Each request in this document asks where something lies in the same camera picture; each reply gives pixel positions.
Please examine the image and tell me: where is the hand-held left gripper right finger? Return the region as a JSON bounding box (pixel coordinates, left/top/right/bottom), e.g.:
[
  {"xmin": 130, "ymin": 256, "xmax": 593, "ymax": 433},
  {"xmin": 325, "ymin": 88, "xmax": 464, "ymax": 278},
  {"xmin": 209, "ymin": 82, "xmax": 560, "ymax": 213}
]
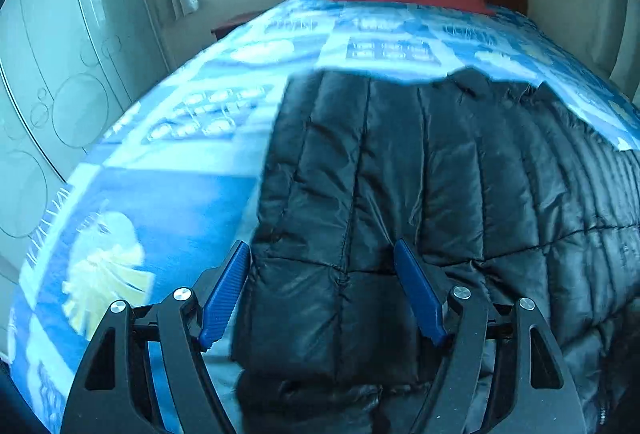
[{"xmin": 394, "ymin": 239, "xmax": 587, "ymax": 434}]

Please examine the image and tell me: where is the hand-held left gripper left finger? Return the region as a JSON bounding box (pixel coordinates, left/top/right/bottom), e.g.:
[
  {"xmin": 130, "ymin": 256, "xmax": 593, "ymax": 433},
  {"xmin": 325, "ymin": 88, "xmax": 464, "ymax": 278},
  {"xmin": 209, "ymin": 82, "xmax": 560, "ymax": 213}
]
[{"xmin": 60, "ymin": 241, "xmax": 251, "ymax": 434}]

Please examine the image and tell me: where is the black puffer jacket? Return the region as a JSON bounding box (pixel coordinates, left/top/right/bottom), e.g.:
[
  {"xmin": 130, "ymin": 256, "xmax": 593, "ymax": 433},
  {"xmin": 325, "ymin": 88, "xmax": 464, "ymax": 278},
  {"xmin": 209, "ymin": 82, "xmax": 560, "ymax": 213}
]
[{"xmin": 232, "ymin": 68, "xmax": 640, "ymax": 434}]

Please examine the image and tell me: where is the blue patterned bedspread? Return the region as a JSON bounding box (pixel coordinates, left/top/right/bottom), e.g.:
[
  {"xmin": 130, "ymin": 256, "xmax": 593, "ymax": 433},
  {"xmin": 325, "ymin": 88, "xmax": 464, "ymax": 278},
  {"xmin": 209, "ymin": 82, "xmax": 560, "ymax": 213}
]
[{"xmin": 7, "ymin": 0, "xmax": 640, "ymax": 420}]

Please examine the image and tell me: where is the white wardrobe with circle pattern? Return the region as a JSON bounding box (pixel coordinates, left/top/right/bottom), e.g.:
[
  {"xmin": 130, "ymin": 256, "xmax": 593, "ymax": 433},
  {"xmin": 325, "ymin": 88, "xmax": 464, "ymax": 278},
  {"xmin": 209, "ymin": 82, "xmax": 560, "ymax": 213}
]
[{"xmin": 0, "ymin": 0, "xmax": 173, "ymax": 285}]

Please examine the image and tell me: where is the wooden bedside table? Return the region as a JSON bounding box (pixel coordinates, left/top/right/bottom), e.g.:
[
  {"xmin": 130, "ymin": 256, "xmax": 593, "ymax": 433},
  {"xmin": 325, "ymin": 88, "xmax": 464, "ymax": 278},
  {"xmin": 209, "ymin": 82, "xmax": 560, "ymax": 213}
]
[{"xmin": 211, "ymin": 11, "xmax": 261, "ymax": 42}]

